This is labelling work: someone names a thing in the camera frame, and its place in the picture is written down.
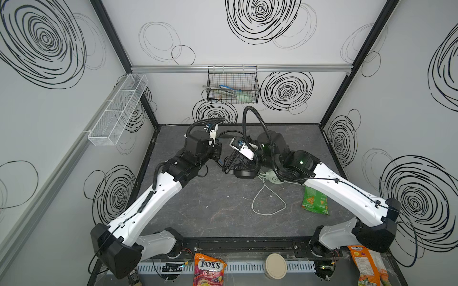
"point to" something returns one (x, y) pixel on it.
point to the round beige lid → (275, 266)
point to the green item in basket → (245, 96)
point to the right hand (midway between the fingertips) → (239, 149)
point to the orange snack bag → (371, 266)
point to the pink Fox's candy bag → (208, 271)
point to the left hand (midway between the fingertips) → (219, 139)
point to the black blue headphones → (228, 168)
